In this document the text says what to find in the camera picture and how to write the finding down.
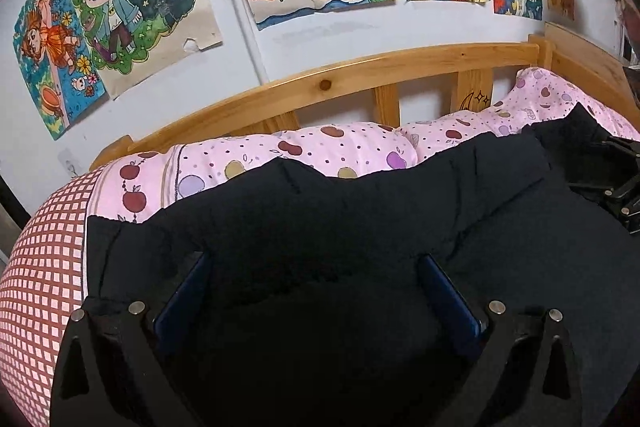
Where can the pink fruit print duvet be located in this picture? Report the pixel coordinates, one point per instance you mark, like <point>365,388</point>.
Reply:
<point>133,188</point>

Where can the red white checkered pillow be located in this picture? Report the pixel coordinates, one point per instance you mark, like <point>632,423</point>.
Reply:
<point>40,287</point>

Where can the black large jacket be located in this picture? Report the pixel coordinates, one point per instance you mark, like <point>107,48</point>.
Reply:
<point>308,308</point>

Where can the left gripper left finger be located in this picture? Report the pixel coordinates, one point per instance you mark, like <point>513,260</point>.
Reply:
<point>108,372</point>

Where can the orange girl drawing poster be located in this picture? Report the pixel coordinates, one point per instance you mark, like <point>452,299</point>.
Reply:
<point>55,61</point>

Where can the wooden bed frame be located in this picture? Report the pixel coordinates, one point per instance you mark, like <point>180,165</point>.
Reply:
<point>273,106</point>

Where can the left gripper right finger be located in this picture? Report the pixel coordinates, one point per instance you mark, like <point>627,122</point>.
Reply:
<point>510,367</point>

